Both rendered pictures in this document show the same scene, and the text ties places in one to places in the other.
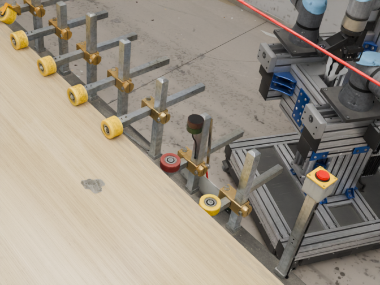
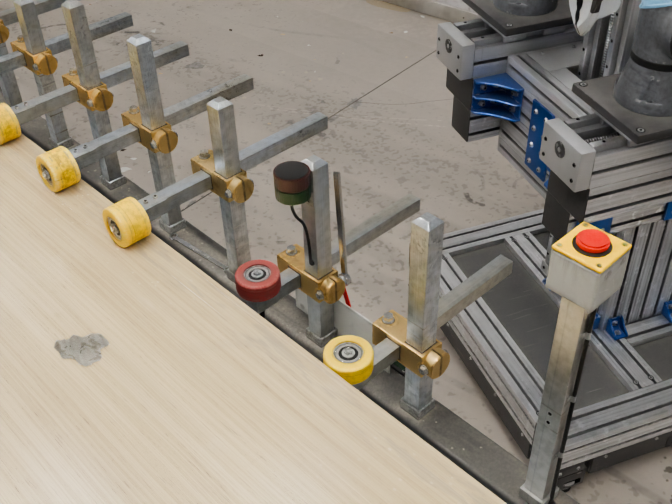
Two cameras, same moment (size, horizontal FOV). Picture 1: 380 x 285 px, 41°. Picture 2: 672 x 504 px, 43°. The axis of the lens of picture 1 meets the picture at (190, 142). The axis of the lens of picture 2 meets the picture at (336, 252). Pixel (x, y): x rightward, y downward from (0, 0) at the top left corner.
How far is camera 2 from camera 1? 0.56 m
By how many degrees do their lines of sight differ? 5
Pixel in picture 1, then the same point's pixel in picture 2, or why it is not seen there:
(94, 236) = (75, 464)
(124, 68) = (149, 100)
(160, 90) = (219, 128)
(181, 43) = (316, 86)
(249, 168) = (422, 262)
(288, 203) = (547, 348)
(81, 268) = not seen: outside the picture
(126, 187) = (156, 344)
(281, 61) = (485, 52)
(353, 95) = (645, 83)
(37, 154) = not seen: outside the picture
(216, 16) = (377, 33)
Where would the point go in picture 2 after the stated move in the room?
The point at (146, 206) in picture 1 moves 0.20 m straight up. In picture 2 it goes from (201, 379) to (183, 282)
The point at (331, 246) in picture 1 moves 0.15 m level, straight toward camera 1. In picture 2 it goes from (649, 425) to (633, 469)
